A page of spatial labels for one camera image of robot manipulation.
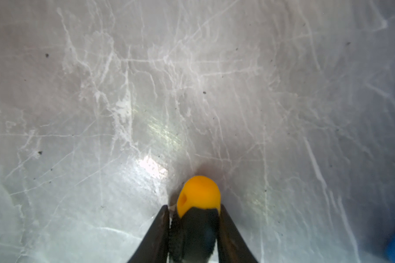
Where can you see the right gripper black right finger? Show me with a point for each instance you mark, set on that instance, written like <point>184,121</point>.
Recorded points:
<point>230,243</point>

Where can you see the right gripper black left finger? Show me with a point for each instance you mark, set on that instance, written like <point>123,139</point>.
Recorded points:
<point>154,247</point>

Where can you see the black yellow handle screwdriver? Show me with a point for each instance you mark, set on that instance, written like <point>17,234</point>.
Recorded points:
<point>195,221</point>

